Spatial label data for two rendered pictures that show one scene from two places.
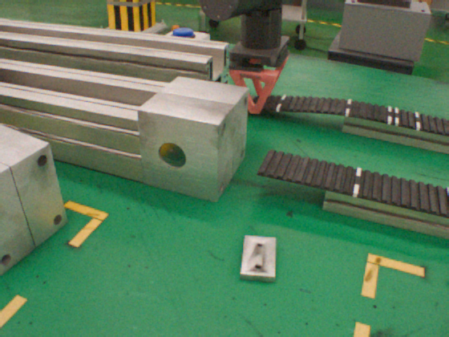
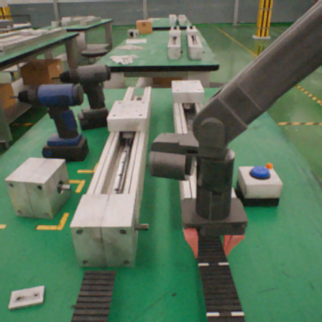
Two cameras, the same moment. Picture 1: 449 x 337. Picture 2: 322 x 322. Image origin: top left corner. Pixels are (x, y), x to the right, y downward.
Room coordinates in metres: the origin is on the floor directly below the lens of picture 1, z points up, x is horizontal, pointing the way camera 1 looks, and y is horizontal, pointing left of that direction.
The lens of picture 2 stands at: (0.38, -0.39, 1.20)
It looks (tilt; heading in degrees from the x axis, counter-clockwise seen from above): 29 degrees down; 73
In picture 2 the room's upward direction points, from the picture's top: 2 degrees counter-clockwise
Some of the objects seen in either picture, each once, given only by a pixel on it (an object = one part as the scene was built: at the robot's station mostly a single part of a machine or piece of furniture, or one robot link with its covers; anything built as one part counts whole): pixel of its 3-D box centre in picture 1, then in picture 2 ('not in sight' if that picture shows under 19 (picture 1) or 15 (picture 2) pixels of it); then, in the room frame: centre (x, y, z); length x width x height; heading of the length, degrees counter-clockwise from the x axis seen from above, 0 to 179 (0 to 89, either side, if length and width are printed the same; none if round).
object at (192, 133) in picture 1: (200, 131); (114, 229); (0.42, 0.03, 0.83); 0.12 x 0.09 x 0.10; 161
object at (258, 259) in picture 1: (258, 257); (27, 297); (0.27, -0.04, 0.78); 0.05 x 0.03 x 0.01; 174
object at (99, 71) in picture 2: not in sight; (84, 98); (0.44, 0.67, 0.89); 0.20 x 0.08 x 0.22; 3
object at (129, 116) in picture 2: not in sight; (130, 118); (0.56, 0.45, 0.87); 0.16 x 0.11 x 0.07; 71
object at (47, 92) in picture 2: not in sight; (51, 123); (0.33, 0.46, 0.89); 0.20 x 0.08 x 0.22; 162
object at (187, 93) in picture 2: not in sight; (187, 94); (0.82, 0.63, 0.87); 0.16 x 0.11 x 0.07; 71
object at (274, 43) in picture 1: (260, 30); (213, 200); (0.58, -0.05, 0.91); 0.10 x 0.07 x 0.07; 162
